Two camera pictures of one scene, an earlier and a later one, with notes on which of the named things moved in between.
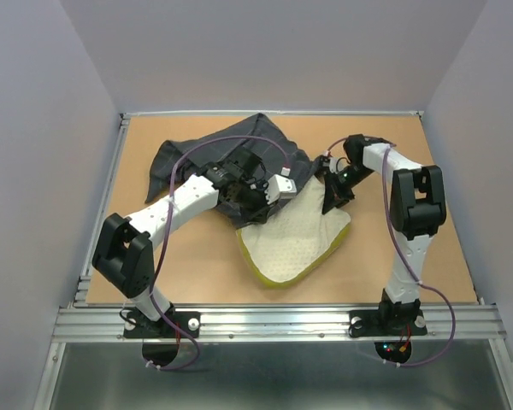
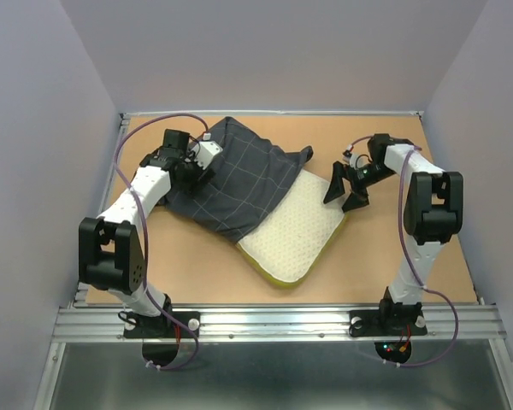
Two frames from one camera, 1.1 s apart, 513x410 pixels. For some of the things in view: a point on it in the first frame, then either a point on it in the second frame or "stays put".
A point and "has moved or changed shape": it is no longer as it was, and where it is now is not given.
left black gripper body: (251, 199) → (191, 176)
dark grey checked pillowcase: (176, 161) has moved or changed shape
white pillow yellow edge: (296, 239) has moved or changed shape
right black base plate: (386, 323) stays put
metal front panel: (474, 375) stays put
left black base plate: (138, 325) stays put
